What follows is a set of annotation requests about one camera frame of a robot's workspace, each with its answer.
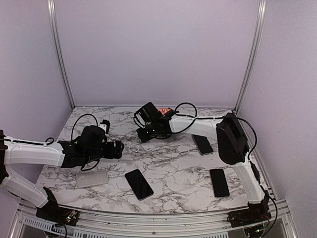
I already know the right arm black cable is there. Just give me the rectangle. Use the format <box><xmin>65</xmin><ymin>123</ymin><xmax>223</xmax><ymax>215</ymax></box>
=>
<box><xmin>174</xmin><ymin>102</ymin><xmax>279</xmax><ymax>224</ymax></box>

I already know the translucent grey phone case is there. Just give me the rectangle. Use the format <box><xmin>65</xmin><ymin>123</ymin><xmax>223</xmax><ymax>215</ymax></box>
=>
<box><xmin>76</xmin><ymin>170</ymin><xmax>109</xmax><ymax>188</ymax></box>

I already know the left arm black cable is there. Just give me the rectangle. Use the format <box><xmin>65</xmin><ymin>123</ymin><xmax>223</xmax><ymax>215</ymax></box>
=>
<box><xmin>43</xmin><ymin>113</ymin><xmax>99</xmax><ymax>149</ymax></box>

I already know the aluminium corner post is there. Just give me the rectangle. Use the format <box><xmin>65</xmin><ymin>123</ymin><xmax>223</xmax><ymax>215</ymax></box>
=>
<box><xmin>47</xmin><ymin>0</ymin><xmax>75</xmax><ymax>110</ymax></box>
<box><xmin>234</xmin><ymin>0</ymin><xmax>267</xmax><ymax>112</ymax></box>

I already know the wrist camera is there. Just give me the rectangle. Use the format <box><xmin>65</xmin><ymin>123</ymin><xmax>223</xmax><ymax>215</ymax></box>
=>
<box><xmin>99</xmin><ymin>119</ymin><xmax>110</xmax><ymax>134</ymax></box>
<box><xmin>134</xmin><ymin>102</ymin><xmax>160</xmax><ymax>126</ymax></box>

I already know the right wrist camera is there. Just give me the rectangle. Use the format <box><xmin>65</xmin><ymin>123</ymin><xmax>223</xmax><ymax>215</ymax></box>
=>
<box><xmin>134</xmin><ymin>102</ymin><xmax>160</xmax><ymax>126</ymax></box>

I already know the dark phone in case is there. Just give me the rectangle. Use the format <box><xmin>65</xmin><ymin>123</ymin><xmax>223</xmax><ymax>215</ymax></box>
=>
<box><xmin>192</xmin><ymin>135</ymin><xmax>213</xmax><ymax>155</ymax></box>

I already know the red white patterned bowl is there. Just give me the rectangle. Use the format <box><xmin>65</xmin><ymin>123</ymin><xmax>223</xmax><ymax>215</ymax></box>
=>
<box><xmin>158</xmin><ymin>108</ymin><xmax>174</xmax><ymax>116</ymax></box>

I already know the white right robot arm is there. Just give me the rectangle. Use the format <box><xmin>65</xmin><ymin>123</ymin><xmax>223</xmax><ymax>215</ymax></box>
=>
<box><xmin>133</xmin><ymin>102</ymin><xmax>269</xmax><ymax>222</ymax></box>

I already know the left aluminium corner post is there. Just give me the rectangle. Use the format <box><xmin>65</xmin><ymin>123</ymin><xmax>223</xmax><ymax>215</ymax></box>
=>
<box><xmin>47</xmin><ymin>0</ymin><xmax>75</xmax><ymax>110</ymax></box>

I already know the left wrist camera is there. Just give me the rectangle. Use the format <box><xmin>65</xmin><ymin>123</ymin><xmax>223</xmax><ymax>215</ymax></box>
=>
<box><xmin>99</xmin><ymin>119</ymin><xmax>110</xmax><ymax>134</ymax></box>

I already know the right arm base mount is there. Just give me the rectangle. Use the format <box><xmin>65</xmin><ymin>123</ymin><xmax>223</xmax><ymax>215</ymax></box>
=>
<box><xmin>227</xmin><ymin>191</ymin><xmax>272</xmax><ymax>228</ymax></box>

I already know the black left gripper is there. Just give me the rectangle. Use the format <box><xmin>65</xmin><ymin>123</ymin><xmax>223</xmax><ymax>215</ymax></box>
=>
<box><xmin>85</xmin><ymin>140</ymin><xmax>124</xmax><ymax>164</ymax></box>

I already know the black patterned square plate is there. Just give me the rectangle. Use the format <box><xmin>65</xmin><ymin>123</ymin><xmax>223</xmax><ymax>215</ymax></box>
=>
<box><xmin>146</xmin><ymin>118</ymin><xmax>172</xmax><ymax>139</ymax></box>

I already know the black phone right side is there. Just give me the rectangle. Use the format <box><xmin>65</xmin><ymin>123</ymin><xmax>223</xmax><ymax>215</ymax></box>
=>
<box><xmin>210</xmin><ymin>169</ymin><xmax>230</xmax><ymax>198</ymax></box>

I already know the clear case with ring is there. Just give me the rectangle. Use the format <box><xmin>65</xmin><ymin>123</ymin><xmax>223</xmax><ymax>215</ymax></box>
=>
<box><xmin>127</xmin><ymin>143</ymin><xmax>146</xmax><ymax>155</ymax></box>

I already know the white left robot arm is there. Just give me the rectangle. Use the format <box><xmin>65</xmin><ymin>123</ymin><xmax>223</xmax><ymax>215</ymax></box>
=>
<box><xmin>0</xmin><ymin>125</ymin><xmax>124</xmax><ymax>221</ymax></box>

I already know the front aluminium frame rail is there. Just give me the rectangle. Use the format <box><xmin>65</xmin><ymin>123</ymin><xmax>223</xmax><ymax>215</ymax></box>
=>
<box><xmin>8</xmin><ymin>200</ymin><xmax>298</xmax><ymax>238</ymax></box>

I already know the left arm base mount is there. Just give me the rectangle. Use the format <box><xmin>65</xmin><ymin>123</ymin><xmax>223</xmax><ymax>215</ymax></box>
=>
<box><xmin>36</xmin><ymin>187</ymin><xmax>79</xmax><ymax>226</ymax></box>

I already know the black phone silver edge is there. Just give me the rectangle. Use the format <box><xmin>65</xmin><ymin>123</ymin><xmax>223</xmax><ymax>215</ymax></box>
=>
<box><xmin>124</xmin><ymin>169</ymin><xmax>154</xmax><ymax>200</ymax></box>

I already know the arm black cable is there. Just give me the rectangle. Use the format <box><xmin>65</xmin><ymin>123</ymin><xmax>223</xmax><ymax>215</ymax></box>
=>
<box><xmin>43</xmin><ymin>113</ymin><xmax>99</xmax><ymax>149</ymax></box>
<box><xmin>174</xmin><ymin>102</ymin><xmax>279</xmax><ymax>224</ymax></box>

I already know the right aluminium corner post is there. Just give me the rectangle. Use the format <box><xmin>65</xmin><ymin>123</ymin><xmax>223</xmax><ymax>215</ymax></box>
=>
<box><xmin>234</xmin><ymin>0</ymin><xmax>267</xmax><ymax>112</ymax></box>

